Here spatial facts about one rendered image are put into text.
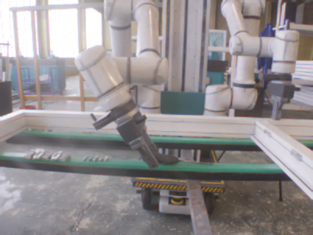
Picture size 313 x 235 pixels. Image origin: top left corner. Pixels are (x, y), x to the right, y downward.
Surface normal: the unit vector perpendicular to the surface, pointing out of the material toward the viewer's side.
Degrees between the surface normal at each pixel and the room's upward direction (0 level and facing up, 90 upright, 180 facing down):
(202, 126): 90
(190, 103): 90
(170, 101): 90
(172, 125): 90
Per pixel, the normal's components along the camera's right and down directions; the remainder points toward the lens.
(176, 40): -0.11, 0.25
